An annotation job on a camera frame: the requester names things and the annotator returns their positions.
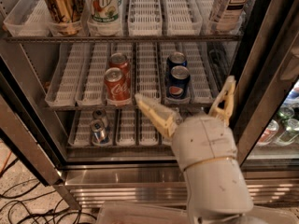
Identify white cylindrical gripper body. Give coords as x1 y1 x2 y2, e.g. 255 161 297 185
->
171 115 237 171

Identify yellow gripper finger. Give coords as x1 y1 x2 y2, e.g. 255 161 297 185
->
208 76 235 127
135 93 182 138

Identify Texas Tea plastic bottle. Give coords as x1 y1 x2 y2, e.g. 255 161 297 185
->
207 0 247 34

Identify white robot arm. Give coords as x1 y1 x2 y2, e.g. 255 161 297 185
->
135 76 268 224

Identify fridge glass door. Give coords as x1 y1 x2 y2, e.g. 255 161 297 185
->
235 39 299 172

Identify stainless steel fridge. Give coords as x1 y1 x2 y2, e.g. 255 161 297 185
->
0 0 299 209

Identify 7up bottle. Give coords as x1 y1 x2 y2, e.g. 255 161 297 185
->
87 0 121 36

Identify front Pepsi can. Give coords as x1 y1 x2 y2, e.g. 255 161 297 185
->
166 65 191 100

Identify pepsi can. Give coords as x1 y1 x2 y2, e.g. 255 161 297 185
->
166 65 191 100
166 51 187 69

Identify front Coca-Cola can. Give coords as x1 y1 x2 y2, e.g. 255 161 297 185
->
104 67 130 105

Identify coca-cola can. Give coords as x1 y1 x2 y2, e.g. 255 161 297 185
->
104 67 130 105
109 52 130 78

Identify rear Pepsi can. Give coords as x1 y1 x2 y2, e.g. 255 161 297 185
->
166 51 187 69

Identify rear silver blue can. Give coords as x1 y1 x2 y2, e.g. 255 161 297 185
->
93 109 108 127

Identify silver blue can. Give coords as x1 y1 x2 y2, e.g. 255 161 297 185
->
93 109 108 127
90 119 109 146

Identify front silver blue can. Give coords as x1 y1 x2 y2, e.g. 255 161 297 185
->
90 119 109 146

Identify rear Coca-Cola can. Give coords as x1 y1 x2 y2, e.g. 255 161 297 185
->
109 52 130 78

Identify right clear plastic bin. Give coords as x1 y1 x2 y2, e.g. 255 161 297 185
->
249 205 299 224

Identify clear plastic bin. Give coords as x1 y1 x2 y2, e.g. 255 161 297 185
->
249 205 299 224
95 201 189 224

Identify left clear plastic bin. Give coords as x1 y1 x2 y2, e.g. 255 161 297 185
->
95 201 189 224

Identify gold drink can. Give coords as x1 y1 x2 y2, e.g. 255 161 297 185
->
45 0 81 35

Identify black floor cables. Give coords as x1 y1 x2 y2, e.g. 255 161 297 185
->
0 157 97 224

